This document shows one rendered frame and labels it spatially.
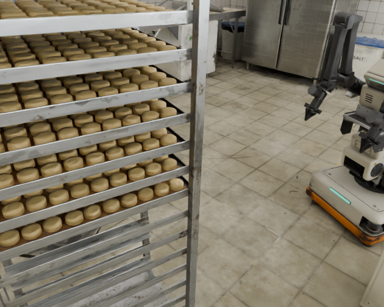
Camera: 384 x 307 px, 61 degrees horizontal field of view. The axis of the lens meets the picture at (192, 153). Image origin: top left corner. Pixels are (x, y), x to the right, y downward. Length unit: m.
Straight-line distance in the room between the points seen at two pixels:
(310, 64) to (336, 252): 3.42
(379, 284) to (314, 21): 3.97
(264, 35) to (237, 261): 4.11
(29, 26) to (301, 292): 1.87
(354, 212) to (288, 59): 3.43
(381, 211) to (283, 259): 0.70
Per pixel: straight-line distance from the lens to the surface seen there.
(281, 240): 2.37
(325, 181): 2.58
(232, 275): 2.11
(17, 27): 0.75
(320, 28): 5.18
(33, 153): 0.83
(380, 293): 1.96
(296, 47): 5.36
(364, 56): 5.29
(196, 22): 0.86
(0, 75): 0.76
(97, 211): 1.02
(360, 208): 2.42
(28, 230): 1.02
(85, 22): 0.77
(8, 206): 0.98
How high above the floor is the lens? 1.62
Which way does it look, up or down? 30 degrees down
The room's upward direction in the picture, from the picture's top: 2 degrees clockwise
